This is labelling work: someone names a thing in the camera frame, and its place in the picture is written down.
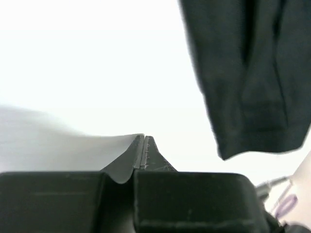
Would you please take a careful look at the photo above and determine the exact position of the black pleated skirt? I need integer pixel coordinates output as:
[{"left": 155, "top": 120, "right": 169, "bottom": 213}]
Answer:
[{"left": 180, "top": 0, "right": 311, "bottom": 160}]

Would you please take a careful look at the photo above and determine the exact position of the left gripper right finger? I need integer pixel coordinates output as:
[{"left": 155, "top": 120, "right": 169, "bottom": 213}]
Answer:
[{"left": 140, "top": 136, "right": 176, "bottom": 171}]

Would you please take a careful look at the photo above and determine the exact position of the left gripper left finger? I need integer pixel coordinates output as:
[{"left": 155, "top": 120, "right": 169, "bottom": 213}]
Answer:
[{"left": 101, "top": 134, "right": 145, "bottom": 184}]

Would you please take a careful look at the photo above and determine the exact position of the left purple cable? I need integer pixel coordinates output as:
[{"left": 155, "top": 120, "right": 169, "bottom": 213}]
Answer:
[{"left": 273, "top": 194, "right": 299, "bottom": 219}]

